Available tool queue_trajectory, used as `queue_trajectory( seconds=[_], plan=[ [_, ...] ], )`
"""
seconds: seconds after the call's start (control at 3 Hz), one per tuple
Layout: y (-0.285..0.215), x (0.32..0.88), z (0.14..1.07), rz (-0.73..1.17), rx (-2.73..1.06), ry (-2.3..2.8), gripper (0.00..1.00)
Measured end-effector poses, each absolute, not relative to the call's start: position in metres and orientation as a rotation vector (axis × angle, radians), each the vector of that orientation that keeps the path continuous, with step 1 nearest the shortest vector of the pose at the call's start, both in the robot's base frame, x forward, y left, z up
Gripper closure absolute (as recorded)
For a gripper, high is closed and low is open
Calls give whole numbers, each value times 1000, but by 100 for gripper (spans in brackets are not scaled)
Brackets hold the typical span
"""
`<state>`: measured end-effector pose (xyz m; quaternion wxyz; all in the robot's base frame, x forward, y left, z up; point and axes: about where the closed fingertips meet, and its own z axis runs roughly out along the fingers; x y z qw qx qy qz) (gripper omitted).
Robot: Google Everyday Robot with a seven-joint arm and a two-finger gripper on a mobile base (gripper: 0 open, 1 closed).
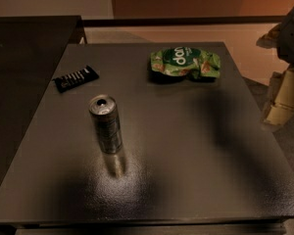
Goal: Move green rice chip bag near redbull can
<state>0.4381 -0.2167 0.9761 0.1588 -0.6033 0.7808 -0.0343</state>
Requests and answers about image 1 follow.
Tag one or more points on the silver redbull can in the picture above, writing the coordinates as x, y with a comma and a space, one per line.
105, 116

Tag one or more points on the black chocolate bar wrapper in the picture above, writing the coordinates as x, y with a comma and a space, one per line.
75, 79

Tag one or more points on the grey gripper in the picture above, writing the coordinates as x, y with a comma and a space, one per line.
293, 38

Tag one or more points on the green rice chip bag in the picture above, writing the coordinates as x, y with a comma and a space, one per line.
186, 61

